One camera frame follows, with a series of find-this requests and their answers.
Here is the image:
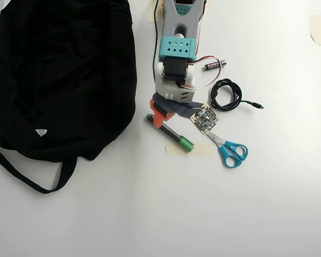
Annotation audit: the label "dark grey-blue gripper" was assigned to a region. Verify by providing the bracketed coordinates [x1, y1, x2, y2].
[149, 92, 204, 129]

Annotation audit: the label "green and black marker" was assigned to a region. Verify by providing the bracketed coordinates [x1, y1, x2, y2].
[146, 113, 195, 153]

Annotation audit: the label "black fabric bag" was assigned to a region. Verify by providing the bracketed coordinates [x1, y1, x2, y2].
[0, 0, 138, 195]

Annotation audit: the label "long beige masking tape strip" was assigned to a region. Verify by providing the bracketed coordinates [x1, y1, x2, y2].
[165, 141, 213, 157]

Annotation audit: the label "black AA battery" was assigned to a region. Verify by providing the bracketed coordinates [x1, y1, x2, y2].
[204, 60, 227, 72]

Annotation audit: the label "torn beige masking tape piece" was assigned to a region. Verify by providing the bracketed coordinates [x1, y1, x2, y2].
[309, 15, 321, 48]

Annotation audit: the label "square camera circuit board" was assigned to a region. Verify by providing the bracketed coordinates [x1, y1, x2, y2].
[190, 103, 220, 136]

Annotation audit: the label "coiled black USB cable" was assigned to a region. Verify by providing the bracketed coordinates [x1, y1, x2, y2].
[210, 78, 265, 112]

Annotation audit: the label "red and white servo wire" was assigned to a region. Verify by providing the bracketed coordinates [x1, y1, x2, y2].
[181, 55, 223, 90]

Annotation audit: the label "blue-handled scissors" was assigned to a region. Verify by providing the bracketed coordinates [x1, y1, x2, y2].
[205, 130, 249, 169]

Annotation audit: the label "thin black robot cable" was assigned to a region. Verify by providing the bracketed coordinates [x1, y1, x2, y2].
[150, 0, 163, 81]

